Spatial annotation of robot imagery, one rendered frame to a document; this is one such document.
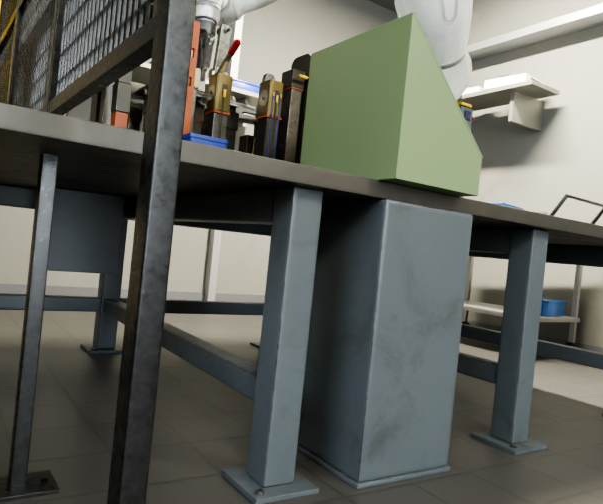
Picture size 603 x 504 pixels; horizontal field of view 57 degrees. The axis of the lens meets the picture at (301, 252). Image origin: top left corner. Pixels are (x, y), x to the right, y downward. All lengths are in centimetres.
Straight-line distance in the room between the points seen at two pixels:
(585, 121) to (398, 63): 332
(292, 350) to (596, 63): 378
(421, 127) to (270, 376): 64
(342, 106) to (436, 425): 83
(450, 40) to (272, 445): 102
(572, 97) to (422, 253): 341
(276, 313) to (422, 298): 37
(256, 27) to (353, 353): 420
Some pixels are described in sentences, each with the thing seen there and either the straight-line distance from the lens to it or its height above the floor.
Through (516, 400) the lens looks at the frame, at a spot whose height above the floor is 14.
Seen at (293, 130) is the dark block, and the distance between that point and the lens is 190.
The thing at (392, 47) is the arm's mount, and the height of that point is 100.
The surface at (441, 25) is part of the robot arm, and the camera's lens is 144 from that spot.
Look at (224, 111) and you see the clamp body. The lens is 183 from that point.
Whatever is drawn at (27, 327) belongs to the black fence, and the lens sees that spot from 121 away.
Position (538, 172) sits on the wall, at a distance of 464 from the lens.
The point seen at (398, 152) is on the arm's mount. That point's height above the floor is 76.
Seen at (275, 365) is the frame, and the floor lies 27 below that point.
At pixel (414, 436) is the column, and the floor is 10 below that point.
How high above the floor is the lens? 53
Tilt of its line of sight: level
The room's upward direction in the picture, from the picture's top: 6 degrees clockwise
